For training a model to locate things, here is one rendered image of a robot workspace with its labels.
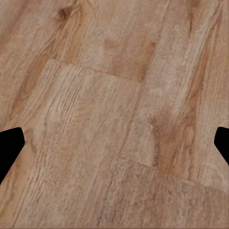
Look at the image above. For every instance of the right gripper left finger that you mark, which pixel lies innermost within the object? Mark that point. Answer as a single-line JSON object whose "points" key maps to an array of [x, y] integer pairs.
{"points": [[11, 143]]}

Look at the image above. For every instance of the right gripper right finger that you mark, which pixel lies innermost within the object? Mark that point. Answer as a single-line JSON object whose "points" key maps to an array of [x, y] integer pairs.
{"points": [[221, 142]]}

